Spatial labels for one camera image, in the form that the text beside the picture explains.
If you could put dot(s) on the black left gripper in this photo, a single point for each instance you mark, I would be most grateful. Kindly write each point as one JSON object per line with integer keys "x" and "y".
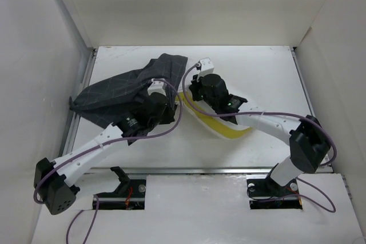
{"x": 170, "y": 114}

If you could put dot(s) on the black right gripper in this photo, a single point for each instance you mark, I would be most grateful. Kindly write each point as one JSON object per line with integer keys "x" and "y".
{"x": 194, "y": 86}

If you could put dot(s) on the white pillow with yellow edge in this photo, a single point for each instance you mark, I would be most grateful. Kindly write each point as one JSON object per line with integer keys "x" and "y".
{"x": 217, "y": 126}

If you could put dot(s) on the dark grey checked pillowcase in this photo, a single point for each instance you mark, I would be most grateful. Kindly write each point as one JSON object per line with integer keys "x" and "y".
{"x": 123, "y": 100}

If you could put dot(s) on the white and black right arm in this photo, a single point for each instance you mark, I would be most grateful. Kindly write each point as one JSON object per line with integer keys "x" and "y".
{"x": 231, "y": 116}

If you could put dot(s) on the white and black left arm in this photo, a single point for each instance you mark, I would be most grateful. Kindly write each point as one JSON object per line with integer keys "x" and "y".
{"x": 60, "y": 182}

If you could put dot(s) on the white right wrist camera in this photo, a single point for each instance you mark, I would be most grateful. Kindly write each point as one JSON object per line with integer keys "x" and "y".
{"x": 205, "y": 67}

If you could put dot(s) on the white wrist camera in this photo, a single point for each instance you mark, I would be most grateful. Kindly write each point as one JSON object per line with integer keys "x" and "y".
{"x": 205, "y": 67}
{"x": 157, "y": 87}

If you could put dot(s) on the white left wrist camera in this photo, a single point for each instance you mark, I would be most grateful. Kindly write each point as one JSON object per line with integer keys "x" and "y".
{"x": 157, "y": 87}

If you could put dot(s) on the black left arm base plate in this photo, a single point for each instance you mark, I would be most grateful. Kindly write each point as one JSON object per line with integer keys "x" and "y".
{"x": 128, "y": 195}

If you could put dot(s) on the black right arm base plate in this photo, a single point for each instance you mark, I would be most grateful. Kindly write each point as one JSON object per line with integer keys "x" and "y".
{"x": 263, "y": 196}

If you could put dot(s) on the aluminium front table rail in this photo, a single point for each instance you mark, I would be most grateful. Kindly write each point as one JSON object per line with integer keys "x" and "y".
{"x": 196, "y": 170}

